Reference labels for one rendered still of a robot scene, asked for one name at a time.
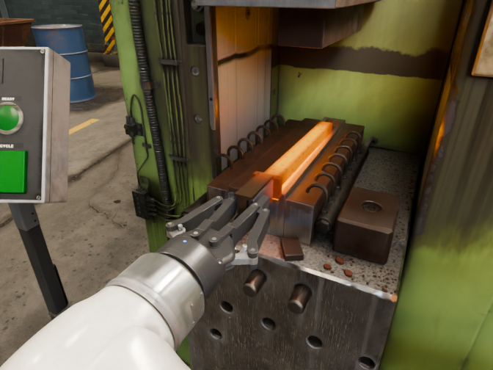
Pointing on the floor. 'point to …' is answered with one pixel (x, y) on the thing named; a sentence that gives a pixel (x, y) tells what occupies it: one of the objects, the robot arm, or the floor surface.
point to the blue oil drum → (70, 42)
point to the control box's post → (38, 255)
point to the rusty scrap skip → (14, 31)
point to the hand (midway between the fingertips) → (255, 196)
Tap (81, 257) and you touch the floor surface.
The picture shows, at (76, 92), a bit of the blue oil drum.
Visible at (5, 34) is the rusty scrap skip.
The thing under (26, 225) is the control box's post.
